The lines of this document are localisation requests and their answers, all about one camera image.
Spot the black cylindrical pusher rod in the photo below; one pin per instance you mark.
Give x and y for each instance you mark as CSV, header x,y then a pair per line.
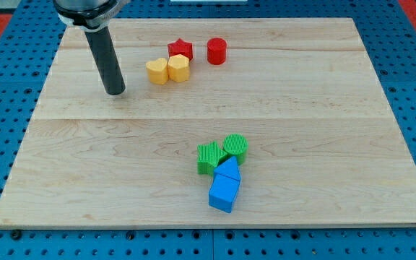
x,y
106,61

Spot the red star block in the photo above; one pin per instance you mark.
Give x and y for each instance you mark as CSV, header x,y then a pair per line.
x,y
181,47

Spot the green star block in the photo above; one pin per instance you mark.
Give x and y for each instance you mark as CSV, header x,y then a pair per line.
x,y
209,157

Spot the yellow heart block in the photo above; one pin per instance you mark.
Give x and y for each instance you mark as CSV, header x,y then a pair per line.
x,y
157,71

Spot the yellow hexagon block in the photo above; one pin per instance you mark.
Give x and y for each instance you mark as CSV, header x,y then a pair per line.
x,y
179,68

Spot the red cylinder block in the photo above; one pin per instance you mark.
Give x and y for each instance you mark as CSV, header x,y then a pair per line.
x,y
216,51

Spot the wooden board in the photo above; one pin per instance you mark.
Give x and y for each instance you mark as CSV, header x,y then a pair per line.
x,y
225,123

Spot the green cylinder block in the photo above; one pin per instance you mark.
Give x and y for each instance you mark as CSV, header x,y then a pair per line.
x,y
236,145

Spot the blue triangle block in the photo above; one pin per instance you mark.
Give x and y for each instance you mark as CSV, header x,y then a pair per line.
x,y
228,168

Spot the blue cube block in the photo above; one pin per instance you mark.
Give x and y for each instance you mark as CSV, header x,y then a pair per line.
x,y
223,193

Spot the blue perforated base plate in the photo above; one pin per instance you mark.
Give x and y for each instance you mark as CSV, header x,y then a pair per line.
x,y
27,47

